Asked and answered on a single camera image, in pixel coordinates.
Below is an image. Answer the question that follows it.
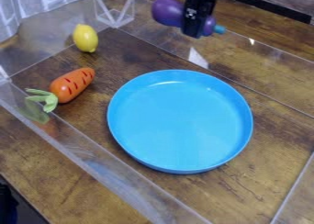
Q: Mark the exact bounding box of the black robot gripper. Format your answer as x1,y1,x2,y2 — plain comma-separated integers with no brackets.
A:
182,0,217,39

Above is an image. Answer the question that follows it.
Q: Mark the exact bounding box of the purple toy eggplant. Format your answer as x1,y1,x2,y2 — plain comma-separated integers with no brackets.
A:
152,0,226,36

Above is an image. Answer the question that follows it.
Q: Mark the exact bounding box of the blue round tray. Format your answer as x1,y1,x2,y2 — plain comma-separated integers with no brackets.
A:
108,70,255,174

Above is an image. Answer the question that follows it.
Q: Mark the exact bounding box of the yellow toy lemon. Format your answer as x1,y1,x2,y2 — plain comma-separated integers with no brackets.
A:
73,24,98,53

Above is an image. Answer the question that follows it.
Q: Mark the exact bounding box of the orange toy carrot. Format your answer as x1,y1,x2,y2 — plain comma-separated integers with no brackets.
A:
26,67,97,113

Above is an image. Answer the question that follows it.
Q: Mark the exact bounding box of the clear acrylic front barrier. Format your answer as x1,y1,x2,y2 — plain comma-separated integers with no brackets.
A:
0,78,213,224

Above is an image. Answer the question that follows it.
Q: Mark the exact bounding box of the clear acrylic corner bracket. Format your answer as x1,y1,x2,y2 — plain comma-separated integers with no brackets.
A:
94,0,136,28

